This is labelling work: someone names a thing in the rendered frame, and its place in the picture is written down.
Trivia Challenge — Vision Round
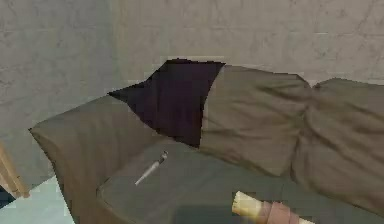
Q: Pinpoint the dark purple cushion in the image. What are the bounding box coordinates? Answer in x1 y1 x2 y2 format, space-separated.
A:
107 58 226 148

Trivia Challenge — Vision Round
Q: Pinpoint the olive grey sofa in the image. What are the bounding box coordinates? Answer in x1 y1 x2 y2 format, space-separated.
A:
29 64 384 224

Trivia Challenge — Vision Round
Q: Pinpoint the cream rolled paper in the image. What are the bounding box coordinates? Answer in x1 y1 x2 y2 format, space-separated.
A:
231 190 316 224

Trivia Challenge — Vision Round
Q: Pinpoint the light wooden furniture piece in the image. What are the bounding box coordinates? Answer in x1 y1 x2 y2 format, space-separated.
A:
0 141 30 199

